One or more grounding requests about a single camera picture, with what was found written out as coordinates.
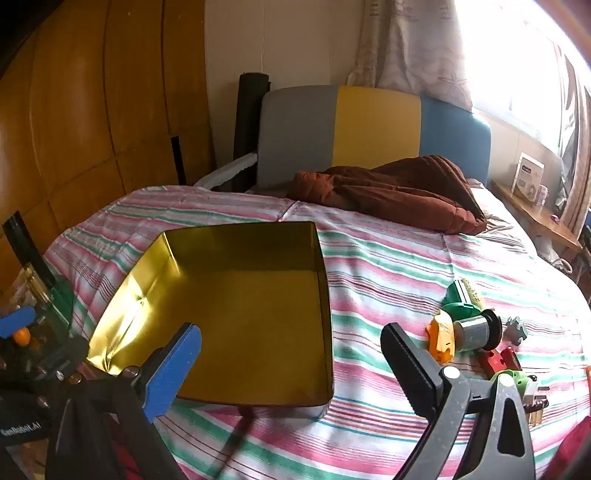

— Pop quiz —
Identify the shiny red toy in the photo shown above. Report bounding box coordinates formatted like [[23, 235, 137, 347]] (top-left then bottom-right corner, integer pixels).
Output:
[[501, 346, 523, 372]]

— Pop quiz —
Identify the black gold-collared bottle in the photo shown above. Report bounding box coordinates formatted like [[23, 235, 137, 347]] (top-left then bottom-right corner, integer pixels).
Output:
[[2, 212, 56, 305]]

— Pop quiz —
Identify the patterned curtain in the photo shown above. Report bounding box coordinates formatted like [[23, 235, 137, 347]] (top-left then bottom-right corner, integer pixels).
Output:
[[348, 0, 474, 112], [554, 46, 591, 241]]

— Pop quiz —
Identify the grey spool with black disc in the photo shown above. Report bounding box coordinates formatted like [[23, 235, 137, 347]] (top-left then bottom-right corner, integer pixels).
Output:
[[452, 308, 503, 354]]

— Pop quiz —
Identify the green plug-in device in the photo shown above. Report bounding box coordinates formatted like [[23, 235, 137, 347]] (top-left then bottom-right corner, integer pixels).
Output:
[[505, 369, 550, 411]]

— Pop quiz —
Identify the black rolled mat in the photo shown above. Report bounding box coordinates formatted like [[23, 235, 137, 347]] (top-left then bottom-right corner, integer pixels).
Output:
[[232, 72, 271, 188]]

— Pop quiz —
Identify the striped bedsheet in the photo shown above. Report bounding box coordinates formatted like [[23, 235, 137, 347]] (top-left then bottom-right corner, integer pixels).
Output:
[[44, 185, 591, 480]]

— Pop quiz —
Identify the red puzzle piece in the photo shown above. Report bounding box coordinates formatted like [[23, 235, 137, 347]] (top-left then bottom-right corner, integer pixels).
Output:
[[478, 350, 509, 377]]

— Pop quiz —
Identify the red cloth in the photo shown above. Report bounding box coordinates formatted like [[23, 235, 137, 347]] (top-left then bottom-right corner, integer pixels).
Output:
[[549, 425, 591, 480]]

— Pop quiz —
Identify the gold tin box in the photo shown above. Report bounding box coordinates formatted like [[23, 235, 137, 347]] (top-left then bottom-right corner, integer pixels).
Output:
[[87, 222, 334, 409]]

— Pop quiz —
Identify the white cardboard box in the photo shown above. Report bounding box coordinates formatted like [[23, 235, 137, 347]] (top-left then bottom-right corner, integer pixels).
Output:
[[511, 152, 546, 201]]

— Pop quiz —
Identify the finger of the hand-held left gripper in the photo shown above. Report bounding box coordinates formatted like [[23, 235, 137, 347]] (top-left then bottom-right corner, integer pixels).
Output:
[[0, 306, 37, 339]]

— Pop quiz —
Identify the grey yellow blue headboard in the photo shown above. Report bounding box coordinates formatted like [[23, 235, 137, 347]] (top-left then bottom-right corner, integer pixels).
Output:
[[256, 84, 491, 190]]

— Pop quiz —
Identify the wooden window shelf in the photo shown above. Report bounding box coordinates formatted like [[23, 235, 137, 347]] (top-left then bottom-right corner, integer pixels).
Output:
[[490, 179, 583, 252]]

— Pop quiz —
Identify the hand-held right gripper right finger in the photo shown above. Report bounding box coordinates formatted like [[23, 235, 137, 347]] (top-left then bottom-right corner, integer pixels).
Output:
[[380, 322, 536, 480]]

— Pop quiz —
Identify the grey puzzle piece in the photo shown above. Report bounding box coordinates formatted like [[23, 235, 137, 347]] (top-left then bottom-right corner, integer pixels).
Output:
[[504, 316, 528, 344]]

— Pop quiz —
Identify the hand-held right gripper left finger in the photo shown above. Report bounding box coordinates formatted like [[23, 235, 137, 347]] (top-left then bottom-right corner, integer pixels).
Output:
[[46, 322, 202, 480]]

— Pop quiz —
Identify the white padded armrest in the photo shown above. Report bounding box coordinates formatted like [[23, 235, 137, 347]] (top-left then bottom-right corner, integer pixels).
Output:
[[194, 152, 258, 190]]

